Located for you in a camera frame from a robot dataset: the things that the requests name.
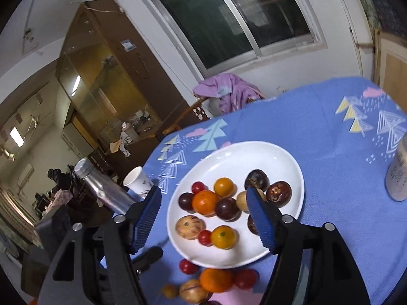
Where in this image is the small orange citrus fruit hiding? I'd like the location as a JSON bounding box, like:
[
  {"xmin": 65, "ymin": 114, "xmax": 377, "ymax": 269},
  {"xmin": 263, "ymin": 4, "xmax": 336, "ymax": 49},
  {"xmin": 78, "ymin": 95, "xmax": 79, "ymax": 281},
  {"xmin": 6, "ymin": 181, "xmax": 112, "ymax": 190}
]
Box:
[
  {"xmin": 161, "ymin": 284, "xmax": 179, "ymax": 299},
  {"xmin": 210, "ymin": 225, "xmax": 238, "ymax": 250},
  {"xmin": 214, "ymin": 177, "xmax": 236, "ymax": 197}
]

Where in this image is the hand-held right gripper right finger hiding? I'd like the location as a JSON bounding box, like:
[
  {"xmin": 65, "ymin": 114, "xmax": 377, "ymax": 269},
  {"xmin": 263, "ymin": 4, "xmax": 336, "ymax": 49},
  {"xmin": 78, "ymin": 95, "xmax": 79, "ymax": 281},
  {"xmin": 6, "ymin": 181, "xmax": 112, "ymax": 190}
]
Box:
[{"xmin": 246, "ymin": 186, "xmax": 371, "ymax": 305}]

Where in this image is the silver metal bottle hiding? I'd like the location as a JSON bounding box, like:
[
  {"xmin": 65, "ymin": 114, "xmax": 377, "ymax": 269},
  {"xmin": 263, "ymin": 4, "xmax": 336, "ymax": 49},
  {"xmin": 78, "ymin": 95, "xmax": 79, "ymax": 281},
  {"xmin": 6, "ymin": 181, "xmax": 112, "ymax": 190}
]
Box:
[{"xmin": 73, "ymin": 157, "xmax": 139, "ymax": 215}]

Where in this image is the large red cherry tomato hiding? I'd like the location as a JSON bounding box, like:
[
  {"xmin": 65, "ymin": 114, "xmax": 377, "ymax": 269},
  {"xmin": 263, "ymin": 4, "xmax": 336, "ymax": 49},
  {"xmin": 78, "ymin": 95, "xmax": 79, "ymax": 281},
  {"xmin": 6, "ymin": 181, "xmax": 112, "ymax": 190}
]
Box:
[{"xmin": 235, "ymin": 269, "xmax": 259, "ymax": 290}]

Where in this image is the wooden picture frame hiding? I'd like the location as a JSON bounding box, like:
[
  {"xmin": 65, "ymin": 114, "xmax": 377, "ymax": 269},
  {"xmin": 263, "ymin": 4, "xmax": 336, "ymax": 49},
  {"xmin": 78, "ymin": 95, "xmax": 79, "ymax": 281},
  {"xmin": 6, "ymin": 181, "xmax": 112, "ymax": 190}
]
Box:
[{"xmin": 373, "ymin": 28, "xmax": 407, "ymax": 103}]

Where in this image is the water chestnut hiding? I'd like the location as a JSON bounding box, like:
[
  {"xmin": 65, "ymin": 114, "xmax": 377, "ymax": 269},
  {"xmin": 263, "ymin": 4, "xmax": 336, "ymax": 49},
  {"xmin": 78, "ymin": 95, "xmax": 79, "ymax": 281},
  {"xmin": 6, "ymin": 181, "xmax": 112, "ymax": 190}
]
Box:
[
  {"xmin": 247, "ymin": 214, "xmax": 259, "ymax": 236},
  {"xmin": 244, "ymin": 169, "xmax": 269, "ymax": 191},
  {"xmin": 266, "ymin": 181, "xmax": 292, "ymax": 209}
]

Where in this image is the tan round fruit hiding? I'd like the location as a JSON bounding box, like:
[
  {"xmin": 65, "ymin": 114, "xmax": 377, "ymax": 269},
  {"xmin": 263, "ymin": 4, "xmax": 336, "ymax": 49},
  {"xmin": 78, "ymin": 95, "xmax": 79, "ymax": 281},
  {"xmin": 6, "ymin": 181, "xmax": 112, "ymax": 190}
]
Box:
[
  {"xmin": 236, "ymin": 191, "xmax": 266, "ymax": 212},
  {"xmin": 179, "ymin": 279, "xmax": 210, "ymax": 303},
  {"xmin": 176, "ymin": 215, "xmax": 206, "ymax": 240}
]

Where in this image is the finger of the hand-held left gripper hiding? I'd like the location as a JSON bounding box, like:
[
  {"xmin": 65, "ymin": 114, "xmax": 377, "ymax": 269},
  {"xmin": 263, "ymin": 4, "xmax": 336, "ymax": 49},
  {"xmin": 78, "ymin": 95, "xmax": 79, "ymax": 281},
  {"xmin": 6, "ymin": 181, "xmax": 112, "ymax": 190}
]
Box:
[{"xmin": 130, "ymin": 246, "xmax": 165, "ymax": 275}]

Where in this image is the white wall conduit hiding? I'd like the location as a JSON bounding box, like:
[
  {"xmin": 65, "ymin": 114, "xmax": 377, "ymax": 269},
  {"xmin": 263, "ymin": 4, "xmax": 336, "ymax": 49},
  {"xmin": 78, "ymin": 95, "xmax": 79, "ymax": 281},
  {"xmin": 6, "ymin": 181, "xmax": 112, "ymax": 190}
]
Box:
[{"xmin": 331, "ymin": 0, "xmax": 366, "ymax": 77}]

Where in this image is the white oval plate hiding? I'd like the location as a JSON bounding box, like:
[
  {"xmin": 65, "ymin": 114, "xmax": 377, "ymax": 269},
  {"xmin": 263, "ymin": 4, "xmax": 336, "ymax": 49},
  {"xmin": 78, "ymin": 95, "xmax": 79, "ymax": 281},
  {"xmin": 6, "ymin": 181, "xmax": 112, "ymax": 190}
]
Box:
[{"xmin": 167, "ymin": 141, "xmax": 305, "ymax": 269}]

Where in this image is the blue printed tablecloth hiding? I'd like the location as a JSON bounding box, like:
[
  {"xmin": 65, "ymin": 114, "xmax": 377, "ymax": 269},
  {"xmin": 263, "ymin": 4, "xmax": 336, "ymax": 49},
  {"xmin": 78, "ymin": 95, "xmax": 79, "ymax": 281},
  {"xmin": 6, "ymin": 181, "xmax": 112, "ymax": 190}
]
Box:
[{"xmin": 100, "ymin": 76, "xmax": 407, "ymax": 305}]

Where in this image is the sliding glass window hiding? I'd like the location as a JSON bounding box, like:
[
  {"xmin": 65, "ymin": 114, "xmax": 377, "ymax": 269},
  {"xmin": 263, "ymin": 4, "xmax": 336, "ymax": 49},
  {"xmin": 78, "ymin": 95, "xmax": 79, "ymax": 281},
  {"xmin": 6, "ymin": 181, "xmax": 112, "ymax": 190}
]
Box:
[{"xmin": 138, "ymin": 0, "xmax": 328, "ymax": 81}]

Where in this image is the purple garment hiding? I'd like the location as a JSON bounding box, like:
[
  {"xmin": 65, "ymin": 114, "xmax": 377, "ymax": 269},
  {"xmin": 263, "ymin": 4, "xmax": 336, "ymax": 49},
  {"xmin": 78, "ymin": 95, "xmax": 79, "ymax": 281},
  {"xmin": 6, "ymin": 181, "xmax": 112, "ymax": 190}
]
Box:
[{"xmin": 193, "ymin": 73, "xmax": 266, "ymax": 114}]

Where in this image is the marble pattern board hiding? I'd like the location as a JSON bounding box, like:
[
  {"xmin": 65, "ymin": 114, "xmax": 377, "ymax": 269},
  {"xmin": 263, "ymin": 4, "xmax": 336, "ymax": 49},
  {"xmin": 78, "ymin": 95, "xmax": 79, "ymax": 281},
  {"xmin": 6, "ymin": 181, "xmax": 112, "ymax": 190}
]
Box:
[{"xmin": 348, "ymin": 0, "xmax": 407, "ymax": 32}]

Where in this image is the wooden glass cabinet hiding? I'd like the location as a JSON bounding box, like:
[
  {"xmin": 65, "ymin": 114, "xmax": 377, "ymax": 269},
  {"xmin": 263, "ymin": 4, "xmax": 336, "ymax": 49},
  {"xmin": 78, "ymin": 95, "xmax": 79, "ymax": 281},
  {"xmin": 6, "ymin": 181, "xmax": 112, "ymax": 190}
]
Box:
[{"xmin": 55, "ymin": 0, "xmax": 192, "ymax": 154}]

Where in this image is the dark purple round fruit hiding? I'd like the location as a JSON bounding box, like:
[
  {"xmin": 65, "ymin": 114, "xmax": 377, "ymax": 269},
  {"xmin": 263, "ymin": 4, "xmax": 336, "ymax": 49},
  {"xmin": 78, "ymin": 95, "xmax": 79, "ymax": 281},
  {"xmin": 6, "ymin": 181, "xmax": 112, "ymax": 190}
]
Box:
[
  {"xmin": 178, "ymin": 192, "xmax": 195, "ymax": 213},
  {"xmin": 214, "ymin": 197, "xmax": 241, "ymax": 222}
]

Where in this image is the wooden chair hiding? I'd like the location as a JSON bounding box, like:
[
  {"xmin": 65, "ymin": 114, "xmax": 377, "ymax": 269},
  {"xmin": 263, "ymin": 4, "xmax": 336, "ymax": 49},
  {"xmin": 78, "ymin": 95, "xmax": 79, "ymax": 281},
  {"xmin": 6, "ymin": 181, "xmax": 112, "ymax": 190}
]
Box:
[{"xmin": 162, "ymin": 97, "xmax": 213, "ymax": 136}]

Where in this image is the patterned pink cloth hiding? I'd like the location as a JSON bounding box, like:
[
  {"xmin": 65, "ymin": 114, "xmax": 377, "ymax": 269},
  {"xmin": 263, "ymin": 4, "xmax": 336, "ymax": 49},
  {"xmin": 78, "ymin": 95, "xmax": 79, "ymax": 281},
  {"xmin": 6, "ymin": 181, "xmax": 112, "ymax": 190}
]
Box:
[{"xmin": 51, "ymin": 189, "xmax": 73, "ymax": 208}]

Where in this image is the white paper cup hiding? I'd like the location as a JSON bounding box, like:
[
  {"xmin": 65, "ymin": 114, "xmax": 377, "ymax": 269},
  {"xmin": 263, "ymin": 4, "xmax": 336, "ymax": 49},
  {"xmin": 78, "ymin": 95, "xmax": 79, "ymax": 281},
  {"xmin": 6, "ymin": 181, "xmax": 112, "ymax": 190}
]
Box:
[{"xmin": 123, "ymin": 166, "xmax": 155, "ymax": 197}]

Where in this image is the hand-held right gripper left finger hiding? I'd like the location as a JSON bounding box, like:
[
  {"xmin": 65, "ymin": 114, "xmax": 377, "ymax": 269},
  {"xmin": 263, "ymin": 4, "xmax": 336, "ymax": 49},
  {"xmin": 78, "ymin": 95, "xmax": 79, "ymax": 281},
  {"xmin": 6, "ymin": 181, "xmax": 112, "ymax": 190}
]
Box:
[{"xmin": 37, "ymin": 185, "xmax": 163, "ymax": 305}]

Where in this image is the tangerine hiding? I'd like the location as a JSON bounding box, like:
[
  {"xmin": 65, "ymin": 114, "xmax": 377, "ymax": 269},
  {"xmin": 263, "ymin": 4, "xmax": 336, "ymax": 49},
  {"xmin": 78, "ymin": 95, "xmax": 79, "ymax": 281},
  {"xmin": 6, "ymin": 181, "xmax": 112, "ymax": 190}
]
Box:
[
  {"xmin": 192, "ymin": 190, "xmax": 221, "ymax": 217},
  {"xmin": 200, "ymin": 268, "xmax": 235, "ymax": 293}
]

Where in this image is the beige drink can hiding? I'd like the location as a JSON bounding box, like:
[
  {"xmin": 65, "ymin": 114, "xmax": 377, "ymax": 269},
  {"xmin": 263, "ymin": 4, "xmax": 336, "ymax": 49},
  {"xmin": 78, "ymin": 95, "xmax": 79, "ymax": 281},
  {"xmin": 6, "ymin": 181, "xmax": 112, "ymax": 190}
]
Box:
[{"xmin": 385, "ymin": 133, "xmax": 407, "ymax": 203}]

